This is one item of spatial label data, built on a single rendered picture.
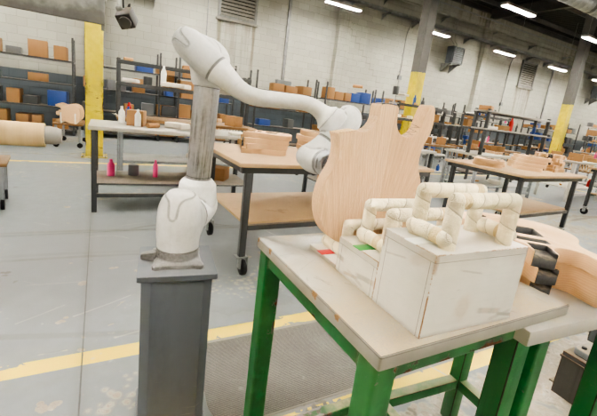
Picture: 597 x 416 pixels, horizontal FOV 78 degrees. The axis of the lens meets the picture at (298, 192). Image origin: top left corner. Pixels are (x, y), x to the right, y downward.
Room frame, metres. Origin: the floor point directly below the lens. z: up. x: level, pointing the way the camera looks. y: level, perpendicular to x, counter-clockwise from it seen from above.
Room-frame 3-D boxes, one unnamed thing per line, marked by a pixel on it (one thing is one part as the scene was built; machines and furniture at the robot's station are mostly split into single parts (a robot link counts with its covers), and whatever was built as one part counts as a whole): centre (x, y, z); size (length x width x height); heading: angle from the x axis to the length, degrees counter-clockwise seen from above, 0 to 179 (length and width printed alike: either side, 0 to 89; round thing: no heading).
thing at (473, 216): (0.82, -0.41, 1.15); 0.03 x 0.03 x 0.09
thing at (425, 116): (1.09, -0.32, 1.33); 0.07 x 0.04 x 0.10; 118
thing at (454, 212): (0.67, -0.29, 1.15); 0.03 x 0.03 x 0.09
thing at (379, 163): (1.03, -0.20, 1.17); 0.35 x 0.04 x 0.40; 118
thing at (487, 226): (0.79, -0.43, 1.12); 0.11 x 0.03 x 0.03; 28
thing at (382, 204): (0.92, -0.26, 1.12); 0.20 x 0.03 x 0.03; 117
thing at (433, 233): (0.70, -0.27, 1.12); 0.11 x 0.03 x 0.03; 28
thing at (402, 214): (0.85, -0.30, 1.12); 0.20 x 0.03 x 0.03; 117
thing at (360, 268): (0.89, -0.28, 0.98); 0.27 x 0.16 x 0.09; 118
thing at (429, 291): (0.75, -0.35, 1.02); 0.27 x 0.15 x 0.17; 118
